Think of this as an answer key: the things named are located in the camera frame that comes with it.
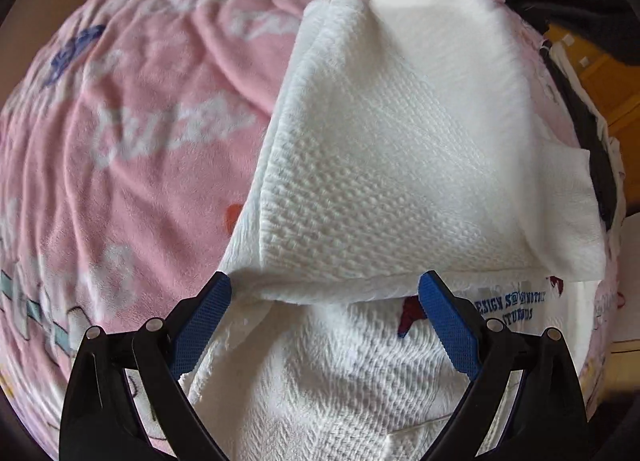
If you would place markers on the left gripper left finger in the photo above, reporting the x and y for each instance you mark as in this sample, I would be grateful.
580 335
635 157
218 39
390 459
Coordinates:
100 420

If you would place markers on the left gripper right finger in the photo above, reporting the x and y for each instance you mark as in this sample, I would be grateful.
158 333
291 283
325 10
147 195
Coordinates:
548 418

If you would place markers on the white zip hoodie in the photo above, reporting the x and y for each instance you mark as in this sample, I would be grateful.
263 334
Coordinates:
408 135

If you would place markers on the dark and white clothes pile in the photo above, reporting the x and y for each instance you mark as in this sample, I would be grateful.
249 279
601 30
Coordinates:
586 130

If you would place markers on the wooden wardrobe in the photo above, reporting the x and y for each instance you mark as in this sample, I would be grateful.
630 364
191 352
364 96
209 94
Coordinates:
614 88

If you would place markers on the pink patterned bedspread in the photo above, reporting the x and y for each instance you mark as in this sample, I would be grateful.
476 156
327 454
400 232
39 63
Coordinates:
127 155

